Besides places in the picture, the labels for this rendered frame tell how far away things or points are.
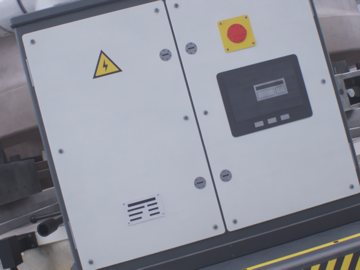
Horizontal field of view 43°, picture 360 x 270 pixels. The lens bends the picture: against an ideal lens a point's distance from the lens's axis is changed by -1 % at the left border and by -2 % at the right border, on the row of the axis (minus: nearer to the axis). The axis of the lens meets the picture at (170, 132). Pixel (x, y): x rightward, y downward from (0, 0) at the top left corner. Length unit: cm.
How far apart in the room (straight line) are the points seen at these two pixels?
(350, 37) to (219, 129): 281
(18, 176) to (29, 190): 11
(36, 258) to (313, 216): 172
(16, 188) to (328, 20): 233
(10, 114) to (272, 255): 236
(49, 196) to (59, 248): 89
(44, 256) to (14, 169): 66
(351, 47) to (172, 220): 287
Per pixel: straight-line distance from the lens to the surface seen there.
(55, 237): 229
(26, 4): 150
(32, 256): 240
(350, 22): 367
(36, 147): 660
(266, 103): 85
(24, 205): 295
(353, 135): 272
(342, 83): 276
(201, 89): 83
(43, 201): 309
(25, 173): 288
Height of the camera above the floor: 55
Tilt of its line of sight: 1 degrees up
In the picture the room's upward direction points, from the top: 15 degrees counter-clockwise
